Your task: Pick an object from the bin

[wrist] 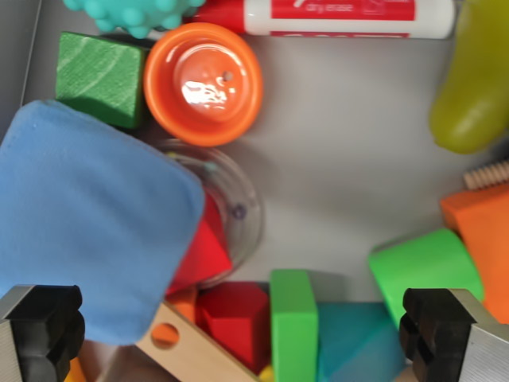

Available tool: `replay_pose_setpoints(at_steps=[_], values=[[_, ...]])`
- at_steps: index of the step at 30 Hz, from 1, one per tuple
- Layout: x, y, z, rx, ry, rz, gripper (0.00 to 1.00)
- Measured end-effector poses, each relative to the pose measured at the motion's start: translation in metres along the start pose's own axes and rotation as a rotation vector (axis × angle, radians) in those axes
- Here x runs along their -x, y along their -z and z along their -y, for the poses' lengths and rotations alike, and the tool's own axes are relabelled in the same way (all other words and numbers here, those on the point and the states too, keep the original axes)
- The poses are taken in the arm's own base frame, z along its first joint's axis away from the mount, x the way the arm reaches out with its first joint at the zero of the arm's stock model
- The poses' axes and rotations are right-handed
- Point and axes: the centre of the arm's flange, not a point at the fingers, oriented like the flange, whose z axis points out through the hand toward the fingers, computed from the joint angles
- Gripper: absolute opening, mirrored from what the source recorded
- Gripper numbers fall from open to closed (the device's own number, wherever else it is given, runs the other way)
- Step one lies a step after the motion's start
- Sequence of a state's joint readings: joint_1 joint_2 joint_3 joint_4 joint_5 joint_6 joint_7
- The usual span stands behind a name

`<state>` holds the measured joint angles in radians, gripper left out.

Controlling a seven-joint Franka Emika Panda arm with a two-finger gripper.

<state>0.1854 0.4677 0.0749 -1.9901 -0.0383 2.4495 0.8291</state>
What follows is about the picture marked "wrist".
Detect clear plastic ring rattle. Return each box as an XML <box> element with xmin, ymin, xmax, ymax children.
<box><xmin>158</xmin><ymin>138</ymin><xmax>264</xmax><ymax>287</ymax></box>

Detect orange wooden arch block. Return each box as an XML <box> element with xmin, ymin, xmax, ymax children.
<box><xmin>440</xmin><ymin>185</ymin><xmax>509</xmax><ymax>325</ymax></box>

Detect orange plastic cup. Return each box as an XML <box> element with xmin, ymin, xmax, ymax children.
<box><xmin>143</xmin><ymin>22</ymin><xmax>264</xmax><ymax>147</ymax></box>

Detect ridged natural wooden block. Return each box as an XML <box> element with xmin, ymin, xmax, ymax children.
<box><xmin>463</xmin><ymin>158</ymin><xmax>509</xmax><ymax>190</ymax></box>

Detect bright green wooden cylinder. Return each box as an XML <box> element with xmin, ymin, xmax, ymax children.
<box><xmin>367</xmin><ymin>228</ymin><xmax>485</xmax><ymax>329</ymax></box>

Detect bright green flat block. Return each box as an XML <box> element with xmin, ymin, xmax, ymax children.
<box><xmin>270</xmin><ymin>269</ymin><xmax>319</xmax><ymax>382</ymax></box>

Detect dark red wooden block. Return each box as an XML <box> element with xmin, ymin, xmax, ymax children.
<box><xmin>196</xmin><ymin>282</ymin><xmax>271</xmax><ymax>373</ymax></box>

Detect olive green toy pear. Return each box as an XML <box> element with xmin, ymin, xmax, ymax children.
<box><xmin>429</xmin><ymin>0</ymin><xmax>509</xmax><ymax>155</ymax></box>

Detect blue cloth bean bag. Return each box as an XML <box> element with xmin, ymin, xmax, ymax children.
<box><xmin>0</xmin><ymin>99</ymin><xmax>206</xmax><ymax>346</ymax></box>

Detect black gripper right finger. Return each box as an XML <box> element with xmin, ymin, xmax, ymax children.
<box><xmin>399</xmin><ymin>288</ymin><xmax>509</xmax><ymax>382</ymax></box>

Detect red dry erase marker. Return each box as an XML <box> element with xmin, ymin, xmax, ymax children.
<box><xmin>186</xmin><ymin>0</ymin><xmax>457</xmax><ymax>40</ymax></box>

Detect dark green wooden cube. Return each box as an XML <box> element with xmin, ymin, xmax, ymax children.
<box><xmin>55</xmin><ymin>31</ymin><xmax>150</xmax><ymax>129</ymax></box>

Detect wooden strip with holes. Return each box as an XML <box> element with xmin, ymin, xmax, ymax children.
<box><xmin>134</xmin><ymin>300</ymin><xmax>259</xmax><ymax>382</ymax></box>

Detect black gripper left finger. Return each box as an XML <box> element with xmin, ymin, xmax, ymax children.
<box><xmin>0</xmin><ymin>284</ymin><xmax>87</xmax><ymax>382</ymax></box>

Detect red wooden cube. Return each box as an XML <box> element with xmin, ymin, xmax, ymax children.
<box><xmin>165</xmin><ymin>194</ymin><xmax>234</xmax><ymax>295</ymax></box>

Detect teal wooden block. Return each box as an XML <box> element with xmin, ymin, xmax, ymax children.
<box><xmin>316</xmin><ymin>302</ymin><xmax>406</xmax><ymax>382</ymax></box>

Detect gray plastic bin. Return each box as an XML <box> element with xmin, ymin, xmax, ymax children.
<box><xmin>0</xmin><ymin>0</ymin><xmax>509</xmax><ymax>382</ymax></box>

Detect teal bumpy rubber ball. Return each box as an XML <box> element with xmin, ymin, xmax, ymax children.
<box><xmin>63</xmin><ymin>0</ymin><xmax>206</xmax><ymax>39</ymax></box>

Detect small orange wooden block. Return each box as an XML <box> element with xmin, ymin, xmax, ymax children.
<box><xmin>153</xmin><ymin>286</ymin><xmax>199</xmax><ymax>345</ymax></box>

